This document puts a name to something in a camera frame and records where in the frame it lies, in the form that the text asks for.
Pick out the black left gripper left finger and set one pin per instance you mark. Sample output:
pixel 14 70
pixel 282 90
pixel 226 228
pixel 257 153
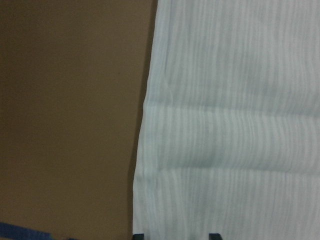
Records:
pixel 138 236

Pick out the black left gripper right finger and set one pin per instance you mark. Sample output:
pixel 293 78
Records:
pixel 214 236

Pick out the light blue striped shirt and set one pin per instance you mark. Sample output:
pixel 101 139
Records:
pixel 230 135

